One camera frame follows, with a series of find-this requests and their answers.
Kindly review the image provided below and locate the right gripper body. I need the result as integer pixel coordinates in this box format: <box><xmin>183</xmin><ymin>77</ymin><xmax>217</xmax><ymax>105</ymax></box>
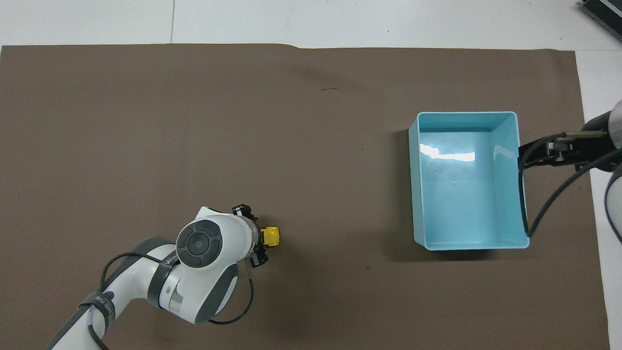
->
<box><xmin>564</xmin><ymin>112</ymin><xmax>614</xmax><ymax>172</ymax></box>

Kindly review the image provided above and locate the light blue plastic bin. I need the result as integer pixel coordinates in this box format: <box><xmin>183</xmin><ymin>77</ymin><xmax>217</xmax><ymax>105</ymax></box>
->
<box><xmin>408</xmin><ymin>111</ymin><xmax>530</xmax><ymax>251</ymax></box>

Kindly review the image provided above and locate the grey ribbed metal case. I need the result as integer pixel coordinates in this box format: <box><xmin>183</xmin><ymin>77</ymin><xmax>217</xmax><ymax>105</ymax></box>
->
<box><xmin>578</xmin><ymin>0</ymin><xmax>622</xmax><ymax>31</ymax></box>

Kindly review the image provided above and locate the black cable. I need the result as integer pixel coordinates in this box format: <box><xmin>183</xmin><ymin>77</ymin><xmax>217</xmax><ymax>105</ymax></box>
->
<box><xmin>518</xmin><ymin>148</ymin><xmax>622</xmax><ymax>239</ymax></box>
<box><xmin>87</xmin><ymin>252</ymin><xmax>255</xmax><ymax>350</ymax></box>

